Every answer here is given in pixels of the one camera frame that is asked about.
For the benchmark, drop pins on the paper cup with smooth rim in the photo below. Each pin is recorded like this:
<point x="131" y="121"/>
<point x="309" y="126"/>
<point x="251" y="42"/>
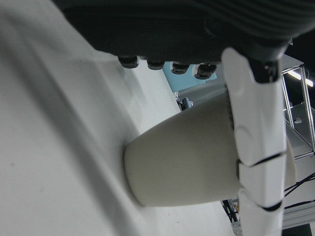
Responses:
<point x="184" y="159"/>

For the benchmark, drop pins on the aluminium frame shelf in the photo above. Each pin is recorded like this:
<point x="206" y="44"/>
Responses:
<point x="302" y="110"/>

